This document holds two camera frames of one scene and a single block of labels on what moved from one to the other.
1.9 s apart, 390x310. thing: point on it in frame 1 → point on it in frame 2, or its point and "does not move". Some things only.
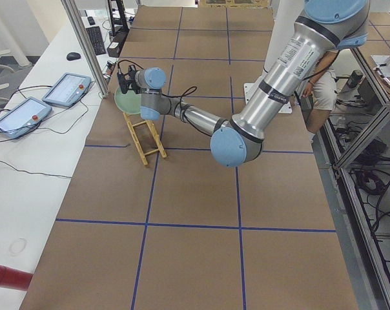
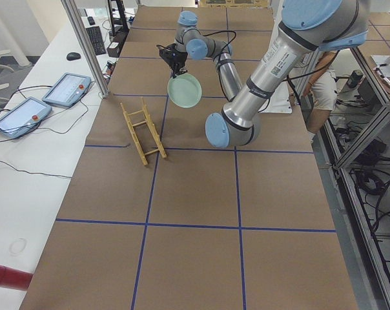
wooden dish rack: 160,148 does not move
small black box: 113,49 does not move
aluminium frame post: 72,10 does not move
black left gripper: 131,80 → 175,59
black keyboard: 96,39 does not move
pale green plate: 130,103 → 184,90
